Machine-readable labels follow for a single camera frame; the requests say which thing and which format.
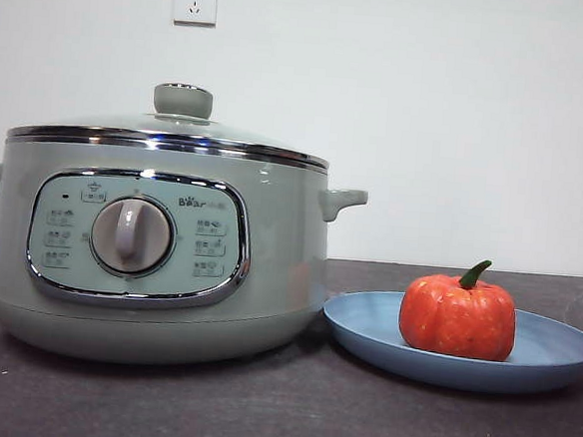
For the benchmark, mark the glass lid with green knob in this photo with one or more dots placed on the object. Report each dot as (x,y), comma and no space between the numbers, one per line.
(182,101)

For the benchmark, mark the orange pumpkin with green stem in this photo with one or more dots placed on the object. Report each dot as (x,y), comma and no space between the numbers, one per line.
(457,315)

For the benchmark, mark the pale green electric steamer pot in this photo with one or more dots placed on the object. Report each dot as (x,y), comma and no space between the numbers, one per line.
(279,257)

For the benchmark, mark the blue round plate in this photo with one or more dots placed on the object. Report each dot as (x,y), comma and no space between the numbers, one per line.
(363,333)

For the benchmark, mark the grey steamer dial knob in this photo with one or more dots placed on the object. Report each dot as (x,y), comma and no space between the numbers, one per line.
(132,235)

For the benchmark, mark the white wall socket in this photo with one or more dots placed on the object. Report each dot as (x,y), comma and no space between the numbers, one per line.
(195,2)

